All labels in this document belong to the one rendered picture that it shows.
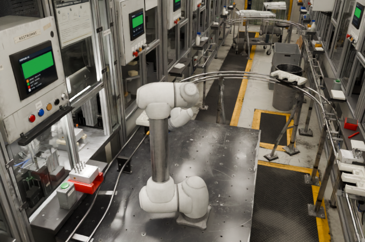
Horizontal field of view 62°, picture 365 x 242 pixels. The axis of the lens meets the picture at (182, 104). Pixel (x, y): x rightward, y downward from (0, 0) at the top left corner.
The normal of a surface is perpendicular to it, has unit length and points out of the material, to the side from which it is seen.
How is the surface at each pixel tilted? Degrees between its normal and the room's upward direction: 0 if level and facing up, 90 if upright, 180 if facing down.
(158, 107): 86
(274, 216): 0
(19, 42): 90
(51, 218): 0
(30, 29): 90
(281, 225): 0
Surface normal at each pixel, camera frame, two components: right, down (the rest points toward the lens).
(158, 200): 0.00, 0.24
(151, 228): 0.01, -0.89
